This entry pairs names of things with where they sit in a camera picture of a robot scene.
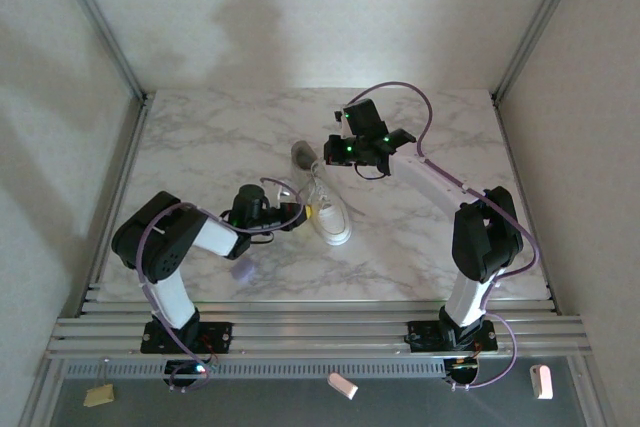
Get white shoelace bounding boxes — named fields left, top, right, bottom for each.
left=307, top=159, right=366, bottom=219

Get white sneaker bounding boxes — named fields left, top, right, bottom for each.
left=290, top=140, right=354, bottom=247

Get small lilac patch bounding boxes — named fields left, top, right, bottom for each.
left=230, top=257, right=259, bottom=283

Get white pink plastic block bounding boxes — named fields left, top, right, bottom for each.
left=327, top=372, right=359, bottom=401
left=529, top=364, right=554, bottom=401

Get yellow paper tag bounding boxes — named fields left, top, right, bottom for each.
left=83, top=384, right=115, bottom=407

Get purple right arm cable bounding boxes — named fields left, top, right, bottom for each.
left=349, top=80, right=542, bottom=391

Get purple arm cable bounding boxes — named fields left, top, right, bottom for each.
left=134, top=176, right=307, bottom=393
left=349, top=80, right=542, bottom=391

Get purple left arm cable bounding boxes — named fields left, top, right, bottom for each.
left=134, top=176, right=307, bottom=393

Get aluminium front rail frame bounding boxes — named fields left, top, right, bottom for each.
left=42, top=299, right=594, bottom=363

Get aluminium side rail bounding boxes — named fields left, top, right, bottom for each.
left=74, top=96, right=154, bottom=318

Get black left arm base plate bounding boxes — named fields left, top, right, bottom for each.
left=139, top=321, right=235, bottom=354

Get grey slotted cable duct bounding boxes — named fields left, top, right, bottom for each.
left=62, top=359, right=446, bottom=381

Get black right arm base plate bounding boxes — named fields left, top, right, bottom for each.
left=407, top=319, right=499, bottom=353

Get aluminium corner post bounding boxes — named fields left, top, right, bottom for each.
left=47, top=0, right=154, bottom=106
left=489, top=0, right=591, bottom=106

